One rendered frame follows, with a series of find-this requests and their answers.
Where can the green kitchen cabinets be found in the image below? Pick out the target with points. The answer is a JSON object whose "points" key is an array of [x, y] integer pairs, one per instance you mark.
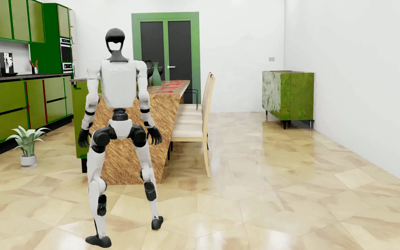
{"points": [[9, 20], [19, 107]]}

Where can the tall green oven cabinet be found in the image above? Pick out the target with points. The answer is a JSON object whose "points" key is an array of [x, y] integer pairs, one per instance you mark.
{"points": [[52, 38]]}

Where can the wood grain kitchen island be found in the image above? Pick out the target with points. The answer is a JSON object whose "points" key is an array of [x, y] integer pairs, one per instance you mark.
{"points": [[165, 118]]}

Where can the white robot leg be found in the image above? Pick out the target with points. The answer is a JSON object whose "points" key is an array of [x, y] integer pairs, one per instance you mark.
{"points": [[96, 180], [148, 173]]}

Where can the green framed double door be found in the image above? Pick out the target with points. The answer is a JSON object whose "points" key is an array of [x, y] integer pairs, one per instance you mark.
{"points": [[172, 45]]}

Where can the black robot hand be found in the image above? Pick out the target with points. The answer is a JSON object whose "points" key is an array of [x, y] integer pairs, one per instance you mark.
{"points": [[155, 134], [83, 138]]}

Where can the white right robot leg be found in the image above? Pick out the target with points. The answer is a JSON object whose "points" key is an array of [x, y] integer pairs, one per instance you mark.
{"points": [[96, 180]]}

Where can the red placemat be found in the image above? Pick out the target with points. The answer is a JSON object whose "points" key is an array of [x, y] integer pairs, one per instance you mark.
{"points": [[170, 85]]}

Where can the utensil holder with utensils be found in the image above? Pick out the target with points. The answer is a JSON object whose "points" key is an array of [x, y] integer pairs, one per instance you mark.
{"points": [[34, 67]]}

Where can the green ceramic vase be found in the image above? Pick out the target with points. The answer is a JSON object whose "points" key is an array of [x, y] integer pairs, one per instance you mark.
{"points": [[156, 74]]}

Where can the cream wooden dining chair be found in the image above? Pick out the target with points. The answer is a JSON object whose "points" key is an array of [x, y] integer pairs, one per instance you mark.
{"points": [[200, 133], [190, 119], [190, 109]]}

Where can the built-in wall oven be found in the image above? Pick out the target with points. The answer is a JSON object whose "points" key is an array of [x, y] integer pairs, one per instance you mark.
{"points": [[66, 55]]}

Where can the white left robot leg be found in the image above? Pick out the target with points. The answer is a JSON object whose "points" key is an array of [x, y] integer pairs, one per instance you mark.
{"points": [[148, 173]]}

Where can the black robot head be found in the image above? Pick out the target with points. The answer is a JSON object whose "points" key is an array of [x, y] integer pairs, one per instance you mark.
{"points": [[115, 36]]}

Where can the green lower kitchen cabinets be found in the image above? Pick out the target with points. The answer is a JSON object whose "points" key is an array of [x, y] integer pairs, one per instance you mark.
{"points": [[19, 107]]}

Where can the green marbled sideboard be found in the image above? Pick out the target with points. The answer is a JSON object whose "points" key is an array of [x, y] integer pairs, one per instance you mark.
{"points": [[288, 97]]}

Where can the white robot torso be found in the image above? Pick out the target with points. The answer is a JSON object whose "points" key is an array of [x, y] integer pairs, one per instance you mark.
{"points": [[118, 86]]}

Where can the green upper kitchen cabinets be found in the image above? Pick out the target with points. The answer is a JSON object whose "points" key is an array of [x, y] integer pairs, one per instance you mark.
{"points": [[9, 20]]}

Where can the potted green plant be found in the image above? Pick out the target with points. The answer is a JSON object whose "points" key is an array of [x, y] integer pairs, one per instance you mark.
{"points": [[27, 142]]}

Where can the black round vase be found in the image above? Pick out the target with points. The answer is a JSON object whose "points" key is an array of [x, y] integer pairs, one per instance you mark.
{"points": [[149, 69]]}

